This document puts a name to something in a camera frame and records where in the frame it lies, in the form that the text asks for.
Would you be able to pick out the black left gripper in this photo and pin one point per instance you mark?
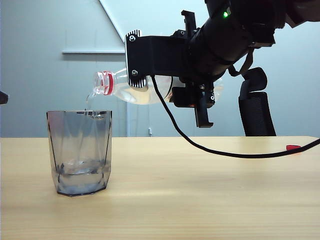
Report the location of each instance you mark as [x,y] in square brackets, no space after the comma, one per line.
[3,98]

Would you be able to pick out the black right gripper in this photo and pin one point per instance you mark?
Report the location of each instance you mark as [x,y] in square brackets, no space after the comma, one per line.
[203,117]

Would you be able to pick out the water bottle with red label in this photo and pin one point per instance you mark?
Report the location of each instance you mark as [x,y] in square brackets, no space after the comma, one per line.
[120,87]

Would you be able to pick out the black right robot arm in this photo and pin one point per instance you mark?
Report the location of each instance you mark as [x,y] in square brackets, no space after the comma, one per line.
[230,37]

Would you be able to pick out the red bottle cap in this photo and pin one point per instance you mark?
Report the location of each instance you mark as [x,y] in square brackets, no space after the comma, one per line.
[292,147]

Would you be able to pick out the black office chair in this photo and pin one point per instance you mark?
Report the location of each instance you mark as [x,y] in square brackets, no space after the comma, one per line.
[257,112]

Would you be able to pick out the grey transparent faceted cup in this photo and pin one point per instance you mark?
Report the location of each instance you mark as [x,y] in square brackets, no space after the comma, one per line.
[80,150]

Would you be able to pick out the silver black wrist camera mount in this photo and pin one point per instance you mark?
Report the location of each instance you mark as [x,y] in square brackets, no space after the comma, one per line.
[155,57]

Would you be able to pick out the white horizontal wall rail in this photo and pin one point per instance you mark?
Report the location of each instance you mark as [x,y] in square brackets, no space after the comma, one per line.
[92,52]

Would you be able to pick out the white diagonal wall bar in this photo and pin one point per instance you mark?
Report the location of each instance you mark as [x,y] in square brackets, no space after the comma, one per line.
[112,21]

